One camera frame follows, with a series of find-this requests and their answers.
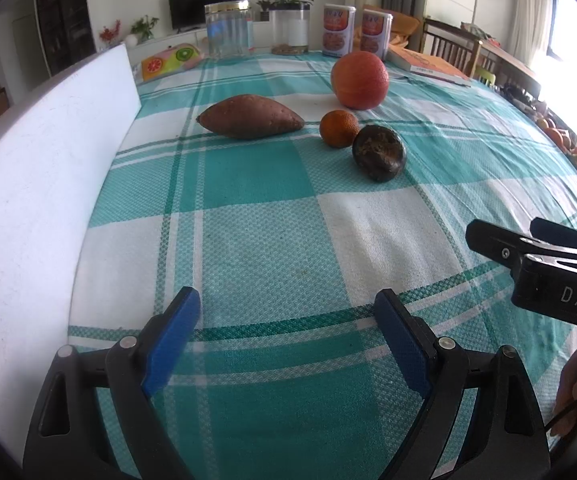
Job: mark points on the black television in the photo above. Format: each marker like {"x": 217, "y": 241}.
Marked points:
{"x": 193, "y": 7}

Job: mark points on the glass jar with gold lid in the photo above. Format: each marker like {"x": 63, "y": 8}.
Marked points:
{"x": 228, "y": 32}

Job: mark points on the white television cabinet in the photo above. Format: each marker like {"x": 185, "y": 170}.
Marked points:
{"x": 168, "y": 40}

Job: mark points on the beige curtain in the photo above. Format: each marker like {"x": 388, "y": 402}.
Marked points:
{"x": 531, "y": 5}

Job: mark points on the dark display cabinet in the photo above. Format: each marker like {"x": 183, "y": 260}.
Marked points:
{"x": 63, "y": 15}

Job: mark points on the small green potted plant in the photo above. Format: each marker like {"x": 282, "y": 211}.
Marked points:
{"x": 263, "y": 10}

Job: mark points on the large red-orange orange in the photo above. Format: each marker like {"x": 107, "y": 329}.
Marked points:
{"x": 359, "y": 80}

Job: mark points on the leafy green houseplant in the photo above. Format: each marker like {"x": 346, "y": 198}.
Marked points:
{"x": 144, "y": 27}

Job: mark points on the orange armchair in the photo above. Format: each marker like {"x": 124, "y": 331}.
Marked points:
{"x": 406, "y": 25}

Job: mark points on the green stool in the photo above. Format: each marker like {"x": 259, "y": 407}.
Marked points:
{"x": 487, "y": 79}

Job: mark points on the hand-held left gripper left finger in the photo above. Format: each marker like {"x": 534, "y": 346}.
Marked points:
{"x": 173, "y": 345}

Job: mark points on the wooden chair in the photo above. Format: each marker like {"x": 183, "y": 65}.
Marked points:
{"x": 448, "y": 42}

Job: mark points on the small tangerine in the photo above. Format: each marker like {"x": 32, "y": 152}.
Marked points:
{"x": 339, "y": 129}

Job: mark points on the white cardboard box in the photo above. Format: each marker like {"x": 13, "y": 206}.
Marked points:
{"x": 33, "y": 210}

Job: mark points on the red flower bouquet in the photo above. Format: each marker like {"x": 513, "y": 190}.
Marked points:
{"x": 110, "y": 34}

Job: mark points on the small sweet potato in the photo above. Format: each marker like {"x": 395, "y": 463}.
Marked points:
{"x": 251, "y": 117}

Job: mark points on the fruit print pouch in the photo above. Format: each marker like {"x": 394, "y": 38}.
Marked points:
{"x": 171, "y": 61}

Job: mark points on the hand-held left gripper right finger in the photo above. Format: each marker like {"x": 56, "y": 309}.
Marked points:
{"x": 403, "y": 345}

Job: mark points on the glass jar with black lid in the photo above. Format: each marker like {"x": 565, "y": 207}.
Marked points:
{"x": 290, "y": 30}

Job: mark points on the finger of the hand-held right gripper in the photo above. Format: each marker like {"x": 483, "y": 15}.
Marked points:
{"x": 493, "y": 245}
{"x": 566, "y": 237}

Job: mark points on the orange book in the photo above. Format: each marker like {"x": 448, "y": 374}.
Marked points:
{"x": 428, "y": 66}

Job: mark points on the teal checkered tablecloth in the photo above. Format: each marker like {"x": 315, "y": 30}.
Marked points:
{"x": 278, "y": 240}

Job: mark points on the printed tin can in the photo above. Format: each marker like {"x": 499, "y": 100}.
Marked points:
{"x": 376, "y": 35}
{"x": 338, "y": 32}

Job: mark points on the pile of oranges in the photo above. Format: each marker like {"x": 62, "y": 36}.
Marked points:
{"x": 563, "y": 140}

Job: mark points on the dark mangosteen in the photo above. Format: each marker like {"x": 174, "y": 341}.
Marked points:
{"x": 379, "y": 152}

